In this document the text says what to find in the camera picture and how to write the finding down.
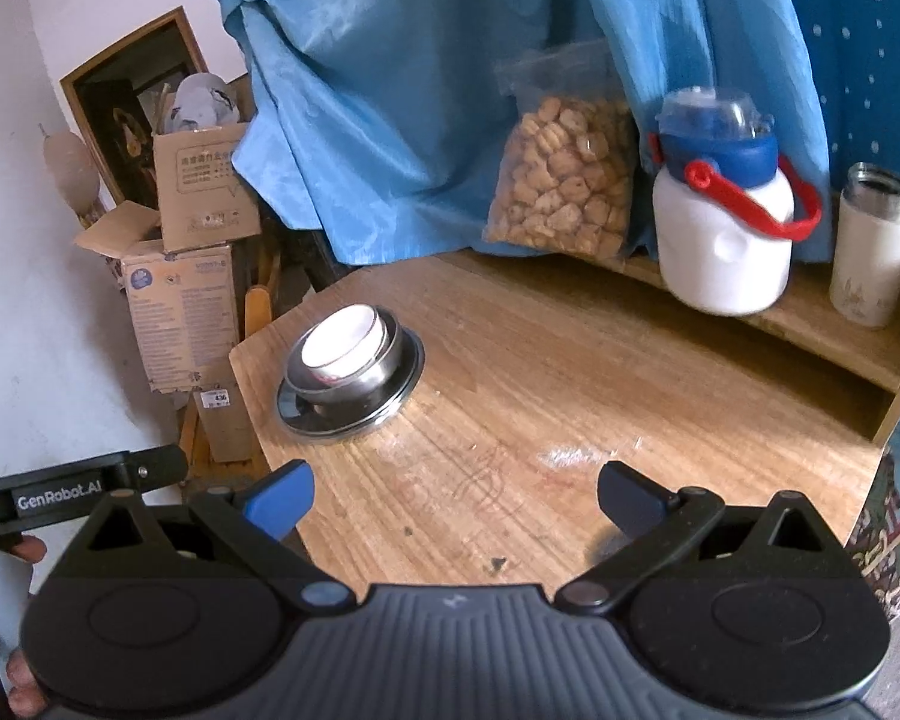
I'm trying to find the clear bag of biscuits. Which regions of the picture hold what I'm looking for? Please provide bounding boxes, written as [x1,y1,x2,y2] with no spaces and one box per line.
[482,41,638,260]

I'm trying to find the pale dried gourd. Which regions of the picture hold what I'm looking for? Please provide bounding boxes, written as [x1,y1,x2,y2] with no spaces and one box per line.
[43,127,98,215]

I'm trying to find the small labelled cardboard box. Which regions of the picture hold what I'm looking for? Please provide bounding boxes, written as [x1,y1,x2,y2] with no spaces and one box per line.
[195,382,256,464]

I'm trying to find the cardboard box with open flaps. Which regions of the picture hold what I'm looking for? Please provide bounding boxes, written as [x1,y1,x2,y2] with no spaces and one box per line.
[73,201,241,395]

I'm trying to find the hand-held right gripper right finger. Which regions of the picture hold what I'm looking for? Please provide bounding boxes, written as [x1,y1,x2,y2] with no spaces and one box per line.
[553,460,848,614]

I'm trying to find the white jug with red handle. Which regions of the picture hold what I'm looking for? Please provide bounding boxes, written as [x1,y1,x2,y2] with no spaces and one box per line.
[649,88,824,316]

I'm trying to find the dark framed picture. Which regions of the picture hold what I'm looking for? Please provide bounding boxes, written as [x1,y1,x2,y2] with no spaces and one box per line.
[60,6,211,211]

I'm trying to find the white printed bag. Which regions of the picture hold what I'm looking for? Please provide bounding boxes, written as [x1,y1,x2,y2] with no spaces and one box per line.
[166,73,239,134]

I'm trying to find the blue dotted printed curtain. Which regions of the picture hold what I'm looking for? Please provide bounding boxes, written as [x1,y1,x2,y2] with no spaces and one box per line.
[776,0,900,620]

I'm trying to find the stainless steel bowl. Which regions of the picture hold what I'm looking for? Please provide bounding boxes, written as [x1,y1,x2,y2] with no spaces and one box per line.
[286,313,404,398]

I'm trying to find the plain brown cardboard box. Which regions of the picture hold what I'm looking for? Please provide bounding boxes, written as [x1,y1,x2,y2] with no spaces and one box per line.
[154,122,262,254]

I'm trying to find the plain blue cloth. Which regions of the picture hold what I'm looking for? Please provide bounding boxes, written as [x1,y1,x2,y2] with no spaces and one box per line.
[208,0,830,267]

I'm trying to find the wooden desk shelf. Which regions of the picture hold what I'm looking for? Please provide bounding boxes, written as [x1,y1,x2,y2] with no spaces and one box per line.
[439,244,900,445]

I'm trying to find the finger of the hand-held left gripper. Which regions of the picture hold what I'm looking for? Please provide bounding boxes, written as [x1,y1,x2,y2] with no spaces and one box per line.
[120,445,190,494]

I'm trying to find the person's left hand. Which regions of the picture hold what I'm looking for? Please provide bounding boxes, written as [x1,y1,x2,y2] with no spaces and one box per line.
[0,535,48,719]

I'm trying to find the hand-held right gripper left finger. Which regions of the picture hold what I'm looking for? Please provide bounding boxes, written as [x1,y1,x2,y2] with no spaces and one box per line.
[67,457,353,614]

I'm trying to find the cream thermos flask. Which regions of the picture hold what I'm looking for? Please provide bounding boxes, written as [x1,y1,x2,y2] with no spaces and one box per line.
[829,163,900,329]

